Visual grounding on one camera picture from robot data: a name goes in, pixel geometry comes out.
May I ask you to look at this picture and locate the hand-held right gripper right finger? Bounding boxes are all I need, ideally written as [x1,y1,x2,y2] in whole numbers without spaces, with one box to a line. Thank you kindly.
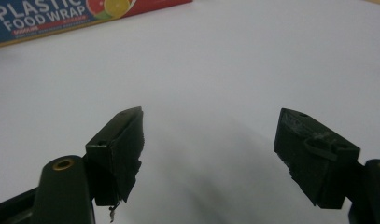
[273,107,361,210]

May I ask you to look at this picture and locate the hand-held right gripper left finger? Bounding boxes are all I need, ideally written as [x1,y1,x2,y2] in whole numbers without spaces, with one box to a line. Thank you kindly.
[84,105,146,223]

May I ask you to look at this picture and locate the blue and red wrap box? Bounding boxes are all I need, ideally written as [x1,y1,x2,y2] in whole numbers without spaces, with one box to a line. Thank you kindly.
[0,0,193,50]

